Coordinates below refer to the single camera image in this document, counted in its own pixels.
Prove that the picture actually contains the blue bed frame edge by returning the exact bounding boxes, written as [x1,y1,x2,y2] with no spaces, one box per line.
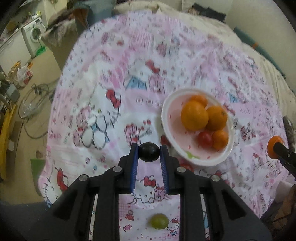
[233,27,286,79]

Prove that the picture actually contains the green grape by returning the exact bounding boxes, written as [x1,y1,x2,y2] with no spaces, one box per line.
[149,213,169,230]

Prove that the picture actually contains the pile of dark clothes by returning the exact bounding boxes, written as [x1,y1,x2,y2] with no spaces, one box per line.
[41,19,77,47]

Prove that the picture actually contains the large orange right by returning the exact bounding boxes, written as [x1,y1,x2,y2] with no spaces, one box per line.
[206,106,228,131]

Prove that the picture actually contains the pink white plate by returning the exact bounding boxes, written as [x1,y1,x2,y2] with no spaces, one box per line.
[161,88,234,167]

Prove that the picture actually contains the dark purple grape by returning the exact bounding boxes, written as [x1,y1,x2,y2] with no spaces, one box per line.
[138,142,161,163]

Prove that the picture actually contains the white washing machine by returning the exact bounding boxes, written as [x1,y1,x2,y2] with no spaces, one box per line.
[21,16,46,59]

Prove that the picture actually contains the large orange left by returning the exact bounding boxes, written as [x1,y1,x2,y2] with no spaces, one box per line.
[181,101,209,132]

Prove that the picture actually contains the dark clothes at headboard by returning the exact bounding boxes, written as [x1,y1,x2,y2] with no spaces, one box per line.
[188,3,226,23]

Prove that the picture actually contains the red cherry tomato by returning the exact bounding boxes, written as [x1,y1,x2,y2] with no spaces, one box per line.
[197,131,213,149]
[180,163,194,172]

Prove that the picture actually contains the small mandarin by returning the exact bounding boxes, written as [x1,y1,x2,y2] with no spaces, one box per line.
[212,130,229,151]
[189,94,208,108]
[267,136,284,159]

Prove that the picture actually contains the large orange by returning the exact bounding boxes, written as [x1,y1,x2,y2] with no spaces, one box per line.
[181,101,209,132]
[206,106,228,131]

